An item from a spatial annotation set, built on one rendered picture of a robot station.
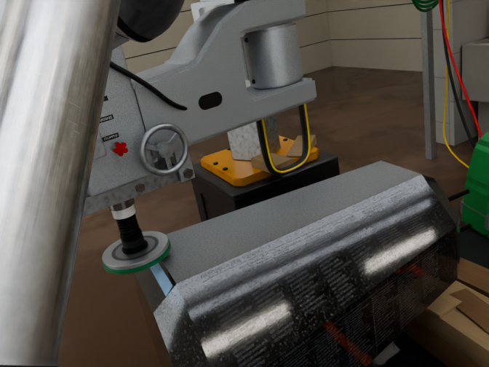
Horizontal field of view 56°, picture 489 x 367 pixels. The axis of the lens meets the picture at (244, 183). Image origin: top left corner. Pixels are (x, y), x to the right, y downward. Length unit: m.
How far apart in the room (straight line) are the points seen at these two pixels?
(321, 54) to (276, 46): 7.57
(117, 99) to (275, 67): 0.56
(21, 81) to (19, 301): 0.18
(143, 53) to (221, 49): 6.20
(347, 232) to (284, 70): 0.58
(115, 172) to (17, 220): 0.95
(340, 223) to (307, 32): 7.52
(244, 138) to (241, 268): 1.02
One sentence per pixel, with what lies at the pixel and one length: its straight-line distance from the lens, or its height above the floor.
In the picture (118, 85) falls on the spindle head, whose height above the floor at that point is 1.39.
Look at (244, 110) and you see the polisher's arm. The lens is 1.50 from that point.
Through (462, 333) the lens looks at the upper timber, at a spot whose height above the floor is 0.25.
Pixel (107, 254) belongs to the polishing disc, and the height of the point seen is 0.88.
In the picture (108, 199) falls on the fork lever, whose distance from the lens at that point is 1.38.
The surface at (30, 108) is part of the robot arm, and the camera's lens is 0.41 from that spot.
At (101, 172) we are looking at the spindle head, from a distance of 1.31.
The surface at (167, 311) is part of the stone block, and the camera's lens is 1.42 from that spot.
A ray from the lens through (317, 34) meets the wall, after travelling 9.09.
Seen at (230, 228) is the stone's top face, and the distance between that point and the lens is 1.61.
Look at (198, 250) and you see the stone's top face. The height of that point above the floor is 0.82.
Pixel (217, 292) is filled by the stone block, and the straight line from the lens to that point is 1.40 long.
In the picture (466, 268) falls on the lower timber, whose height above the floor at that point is 0.13.
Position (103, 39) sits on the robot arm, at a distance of 0.48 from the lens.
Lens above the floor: 1.55
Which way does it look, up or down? 22 degrees down
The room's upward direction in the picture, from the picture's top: 11 degrees counter-clockwise
